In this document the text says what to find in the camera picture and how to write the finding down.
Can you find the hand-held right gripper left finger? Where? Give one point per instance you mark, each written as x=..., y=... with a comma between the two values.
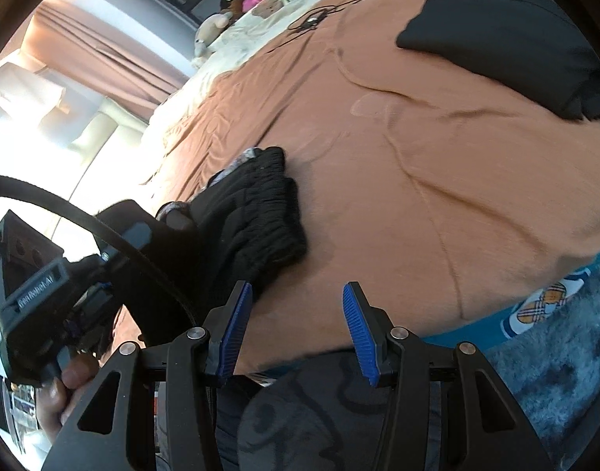
x=236, y=324

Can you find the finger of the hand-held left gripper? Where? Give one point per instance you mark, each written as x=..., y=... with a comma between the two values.
x=138, y=233

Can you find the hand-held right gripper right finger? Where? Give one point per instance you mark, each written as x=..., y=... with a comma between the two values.
x=361, y=333

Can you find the black pants with white print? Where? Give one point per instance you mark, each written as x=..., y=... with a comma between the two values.
x=260, y=216

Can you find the person's grey patterned pants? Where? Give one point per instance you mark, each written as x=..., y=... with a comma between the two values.
x=304, y=427

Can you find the person's left hand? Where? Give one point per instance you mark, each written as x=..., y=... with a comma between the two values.
x=69, y=382

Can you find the cream padded headboard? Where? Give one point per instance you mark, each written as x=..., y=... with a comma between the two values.
x=84, y=127

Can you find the cream bed sheet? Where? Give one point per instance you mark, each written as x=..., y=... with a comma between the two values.
x=201, y=83

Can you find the orange blanket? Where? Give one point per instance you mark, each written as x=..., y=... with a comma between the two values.
x=427, y=181

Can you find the blue patterned bed sheet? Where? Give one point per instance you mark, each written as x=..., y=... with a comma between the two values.
x=540, y=304

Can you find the pink curtain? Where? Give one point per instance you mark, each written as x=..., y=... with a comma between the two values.
x=103, y=54

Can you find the fluffy grey rug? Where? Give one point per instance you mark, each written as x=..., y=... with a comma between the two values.
x=564, y=368

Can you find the beige plush toy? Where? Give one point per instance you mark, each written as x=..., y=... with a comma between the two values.
x=209, y=29

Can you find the folded black garment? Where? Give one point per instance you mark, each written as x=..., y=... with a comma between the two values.
x=515, y=39

